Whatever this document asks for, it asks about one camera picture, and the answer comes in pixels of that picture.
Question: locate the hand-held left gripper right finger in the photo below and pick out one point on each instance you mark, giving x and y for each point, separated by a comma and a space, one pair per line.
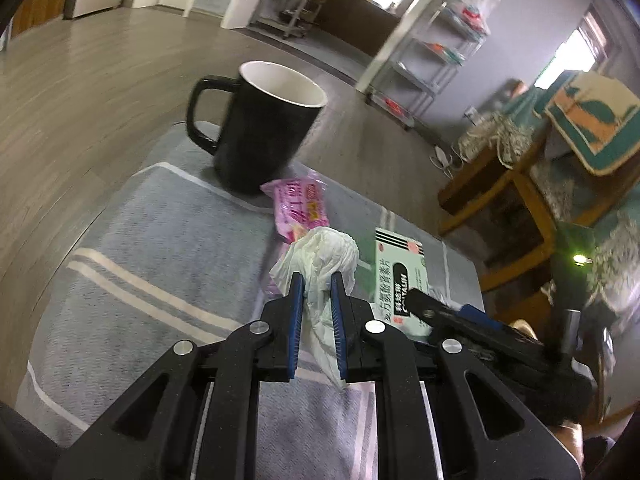
339, 330

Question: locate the black mug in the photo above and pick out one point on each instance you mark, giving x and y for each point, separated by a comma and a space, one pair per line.
255, 140

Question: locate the green white medicine box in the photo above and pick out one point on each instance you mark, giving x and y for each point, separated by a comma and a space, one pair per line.
395, 270

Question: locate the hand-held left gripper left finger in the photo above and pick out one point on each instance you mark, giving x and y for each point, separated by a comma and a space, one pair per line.
296, 330

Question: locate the grey striped tablecloth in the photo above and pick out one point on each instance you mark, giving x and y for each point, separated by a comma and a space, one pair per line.
150, 240

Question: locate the pink snack packet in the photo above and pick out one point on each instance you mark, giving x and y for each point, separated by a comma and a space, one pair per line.
297, 205

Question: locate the quilted teal chair cushion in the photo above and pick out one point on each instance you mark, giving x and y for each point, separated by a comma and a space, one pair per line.
590, 125

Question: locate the white plastic bag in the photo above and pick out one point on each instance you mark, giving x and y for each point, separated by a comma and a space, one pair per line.
475, 7

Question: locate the grey metal shelf rack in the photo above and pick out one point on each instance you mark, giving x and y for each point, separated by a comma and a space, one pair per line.
425, 85

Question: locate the kitchen counter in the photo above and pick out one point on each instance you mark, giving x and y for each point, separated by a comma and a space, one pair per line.
360, 30

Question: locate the white power strip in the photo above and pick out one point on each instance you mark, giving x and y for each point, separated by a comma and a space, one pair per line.
440, 157

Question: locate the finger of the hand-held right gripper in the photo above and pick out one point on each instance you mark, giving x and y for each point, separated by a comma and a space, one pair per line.
425, 305
480, 316

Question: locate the white tissue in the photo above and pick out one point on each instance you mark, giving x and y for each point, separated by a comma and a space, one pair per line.
320, 260

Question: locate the side wall window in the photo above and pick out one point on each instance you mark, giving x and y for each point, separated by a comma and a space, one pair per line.
575, 50

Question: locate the wooden sofa with cushions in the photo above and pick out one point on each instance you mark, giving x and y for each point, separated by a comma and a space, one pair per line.
500, 130

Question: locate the wooden chair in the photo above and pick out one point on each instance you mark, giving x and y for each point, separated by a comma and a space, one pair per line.
530, 200

